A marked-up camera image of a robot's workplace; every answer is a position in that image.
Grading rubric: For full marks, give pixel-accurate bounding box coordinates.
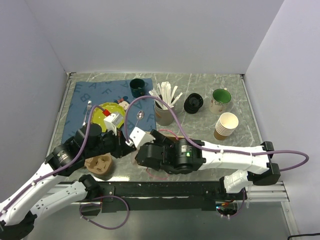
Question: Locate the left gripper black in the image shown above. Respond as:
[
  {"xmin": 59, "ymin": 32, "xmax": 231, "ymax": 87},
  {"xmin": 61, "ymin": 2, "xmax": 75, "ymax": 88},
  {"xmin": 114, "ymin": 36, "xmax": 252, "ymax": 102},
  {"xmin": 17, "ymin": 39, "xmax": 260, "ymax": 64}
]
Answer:
[{"xmin": 84, "ymin": 126, "xmax": 137, "ymax": 159}]

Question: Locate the pink paper gift bag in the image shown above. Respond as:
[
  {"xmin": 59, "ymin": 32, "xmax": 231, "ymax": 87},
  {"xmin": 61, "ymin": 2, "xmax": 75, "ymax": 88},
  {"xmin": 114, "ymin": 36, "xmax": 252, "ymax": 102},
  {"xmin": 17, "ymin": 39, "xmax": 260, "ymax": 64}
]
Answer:
[{"xmin": 131, "ymin": 129, "xmax": 196, "ymax": 181}]

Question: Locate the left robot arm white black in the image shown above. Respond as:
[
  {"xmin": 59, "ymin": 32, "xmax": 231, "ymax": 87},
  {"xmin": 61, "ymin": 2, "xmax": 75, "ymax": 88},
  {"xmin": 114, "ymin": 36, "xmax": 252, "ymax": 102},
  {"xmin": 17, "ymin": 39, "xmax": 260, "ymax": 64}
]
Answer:
[{"xmin": 0, "ymin": 123, "xmax": 136, "ymax": 240}]

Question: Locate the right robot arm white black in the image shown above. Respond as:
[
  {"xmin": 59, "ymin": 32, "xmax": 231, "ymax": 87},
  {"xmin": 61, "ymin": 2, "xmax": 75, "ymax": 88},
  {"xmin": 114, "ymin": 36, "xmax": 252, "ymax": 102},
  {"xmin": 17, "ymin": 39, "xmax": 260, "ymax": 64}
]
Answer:
[{"xmin": 129, "ymin": 127, "xmax": 281, "ymax": 200}]

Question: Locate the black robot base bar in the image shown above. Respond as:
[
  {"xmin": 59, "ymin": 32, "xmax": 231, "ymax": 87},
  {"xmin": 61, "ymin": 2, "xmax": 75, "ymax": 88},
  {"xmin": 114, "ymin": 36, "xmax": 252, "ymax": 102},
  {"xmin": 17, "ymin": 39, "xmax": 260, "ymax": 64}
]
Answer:
[{"xmin": 68, "ymin": 181, "xmax": 248, "ymax": 214}]

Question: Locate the brown cardboard cup carrier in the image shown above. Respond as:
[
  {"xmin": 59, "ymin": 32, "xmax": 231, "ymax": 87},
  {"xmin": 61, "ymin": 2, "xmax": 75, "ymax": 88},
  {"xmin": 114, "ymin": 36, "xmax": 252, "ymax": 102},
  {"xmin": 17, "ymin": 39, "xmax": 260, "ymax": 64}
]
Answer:
[{"xmin": 84, "ymin": 153, "xmax": 113, "ymax": 176}]

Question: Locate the silver spoon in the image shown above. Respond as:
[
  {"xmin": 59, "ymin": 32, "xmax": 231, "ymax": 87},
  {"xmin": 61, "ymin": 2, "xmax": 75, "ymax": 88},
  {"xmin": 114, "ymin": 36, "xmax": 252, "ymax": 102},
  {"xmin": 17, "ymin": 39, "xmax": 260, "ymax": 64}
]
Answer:
[{"xmin": 134, "ymin": 110, "xmax": 144, "ymax": 128}]

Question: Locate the blue alphabet placemat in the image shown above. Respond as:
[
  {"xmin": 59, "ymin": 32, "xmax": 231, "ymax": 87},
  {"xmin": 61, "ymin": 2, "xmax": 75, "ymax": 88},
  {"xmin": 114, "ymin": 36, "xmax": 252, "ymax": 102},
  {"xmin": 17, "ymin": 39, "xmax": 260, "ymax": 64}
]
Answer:
[{"xmin": 61, "ymin": 80, "xmax": 156, "ymax": 143}]

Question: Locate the yellow dotted plate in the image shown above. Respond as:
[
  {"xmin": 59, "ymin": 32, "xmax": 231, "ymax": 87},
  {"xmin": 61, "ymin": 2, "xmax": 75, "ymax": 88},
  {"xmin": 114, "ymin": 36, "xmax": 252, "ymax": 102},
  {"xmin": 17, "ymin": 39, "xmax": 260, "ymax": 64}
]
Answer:
[{"xmin": 91, "ymin": 102, "xmax": 125, "ymax": 133}]

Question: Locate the cartoon mouse coaster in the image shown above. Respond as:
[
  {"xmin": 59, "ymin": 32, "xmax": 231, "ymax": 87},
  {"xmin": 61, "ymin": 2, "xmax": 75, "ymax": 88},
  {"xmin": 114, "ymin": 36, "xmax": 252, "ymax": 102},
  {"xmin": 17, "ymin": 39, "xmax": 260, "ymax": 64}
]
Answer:
[{"xmin": 113, "ymin": 96, "xmax": 130, "ymax": 111}]

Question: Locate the stack of black lids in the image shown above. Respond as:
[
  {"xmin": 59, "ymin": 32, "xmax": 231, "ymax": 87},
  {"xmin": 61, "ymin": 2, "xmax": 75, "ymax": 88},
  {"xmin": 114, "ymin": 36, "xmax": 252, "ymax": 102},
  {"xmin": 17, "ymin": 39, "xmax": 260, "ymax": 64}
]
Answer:
[{"xmin": 183, "ymin": 93, "xmax": 204, "ymax": 114}]

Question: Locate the silver fork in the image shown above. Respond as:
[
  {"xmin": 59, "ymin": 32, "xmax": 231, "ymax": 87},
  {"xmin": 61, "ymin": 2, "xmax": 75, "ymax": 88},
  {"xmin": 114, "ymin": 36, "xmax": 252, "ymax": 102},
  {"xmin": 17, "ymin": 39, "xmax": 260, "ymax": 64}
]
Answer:
[{"xmin": 82, "ymin": 100, "xmax": 92, "ymax": 126}]

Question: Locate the dark teal mug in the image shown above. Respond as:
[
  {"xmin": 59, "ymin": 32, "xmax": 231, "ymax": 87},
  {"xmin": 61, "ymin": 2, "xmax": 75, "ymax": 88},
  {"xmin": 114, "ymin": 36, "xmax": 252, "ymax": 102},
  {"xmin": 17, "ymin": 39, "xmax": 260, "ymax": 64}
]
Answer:
[{"xmin": 129, "ymin": 78, "xmax": 145, "ymax": 98}]

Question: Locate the stack of paper cups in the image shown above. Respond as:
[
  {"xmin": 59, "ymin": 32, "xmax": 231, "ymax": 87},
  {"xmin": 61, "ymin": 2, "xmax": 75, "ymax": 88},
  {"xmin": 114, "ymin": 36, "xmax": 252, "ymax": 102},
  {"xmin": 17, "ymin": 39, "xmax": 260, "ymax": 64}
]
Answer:
[{"xmin": 213, "ymin": 112, "xmax": 239, "ymax": 141}]

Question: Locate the green inside ceramic mug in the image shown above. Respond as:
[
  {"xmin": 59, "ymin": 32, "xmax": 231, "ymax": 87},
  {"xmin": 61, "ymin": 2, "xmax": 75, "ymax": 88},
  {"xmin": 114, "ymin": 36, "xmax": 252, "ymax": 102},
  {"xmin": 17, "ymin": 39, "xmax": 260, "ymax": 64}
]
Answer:
[{"xmin": 209, "ymin": 88, "xmax": 232, "ymax": 115}]

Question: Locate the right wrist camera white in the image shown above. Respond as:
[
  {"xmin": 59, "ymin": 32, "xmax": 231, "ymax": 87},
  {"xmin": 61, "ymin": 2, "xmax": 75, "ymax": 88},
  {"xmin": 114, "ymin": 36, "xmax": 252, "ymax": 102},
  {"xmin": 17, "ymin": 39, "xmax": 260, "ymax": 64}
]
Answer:
[{"xmin": 126, "ymin": 127, "xmax": 155, "ymax": 150}]

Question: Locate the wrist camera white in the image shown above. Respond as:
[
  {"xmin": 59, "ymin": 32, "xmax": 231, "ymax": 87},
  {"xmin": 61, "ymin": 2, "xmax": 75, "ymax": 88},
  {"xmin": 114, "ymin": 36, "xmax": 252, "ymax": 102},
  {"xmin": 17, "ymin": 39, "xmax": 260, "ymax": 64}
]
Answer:
[
  {"xmin": 103, "ymin": 112, "xmax": 124, "ymax": 135},
  {"xmin": 126, "ymin": 127, "xmax": 155, "ymax": 150}
]

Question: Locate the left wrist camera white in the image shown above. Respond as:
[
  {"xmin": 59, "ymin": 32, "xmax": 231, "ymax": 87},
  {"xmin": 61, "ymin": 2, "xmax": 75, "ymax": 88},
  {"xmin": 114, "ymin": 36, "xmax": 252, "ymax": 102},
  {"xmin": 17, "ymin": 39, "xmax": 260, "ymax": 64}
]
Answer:
[{"xmin": 103, "ymin": 112, "xmax": 124, "ymax": 135}]

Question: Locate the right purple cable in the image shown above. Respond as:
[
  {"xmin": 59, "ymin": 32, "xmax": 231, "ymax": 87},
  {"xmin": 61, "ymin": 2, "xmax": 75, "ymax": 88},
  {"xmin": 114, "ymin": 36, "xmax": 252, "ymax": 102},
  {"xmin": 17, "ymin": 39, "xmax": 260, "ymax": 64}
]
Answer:
[{"xmin": 124, "ymin": 95, "xmax": 310, "ymax": 173}]

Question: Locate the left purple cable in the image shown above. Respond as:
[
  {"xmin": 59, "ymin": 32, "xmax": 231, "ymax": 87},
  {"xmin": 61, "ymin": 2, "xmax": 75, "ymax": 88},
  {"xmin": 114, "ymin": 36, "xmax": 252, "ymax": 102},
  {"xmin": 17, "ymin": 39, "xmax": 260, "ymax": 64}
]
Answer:
[{"xmin": 0, "ymin": 104, "xmax": 108, "ymax": 216}]

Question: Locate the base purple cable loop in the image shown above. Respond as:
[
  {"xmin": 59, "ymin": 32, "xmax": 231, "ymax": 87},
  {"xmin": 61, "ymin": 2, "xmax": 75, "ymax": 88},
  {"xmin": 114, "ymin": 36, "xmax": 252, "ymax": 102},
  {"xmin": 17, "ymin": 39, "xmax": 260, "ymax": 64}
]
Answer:
[{"xmin": 79, "ymin": 195, "xmax": 130, "ymax": 230}]

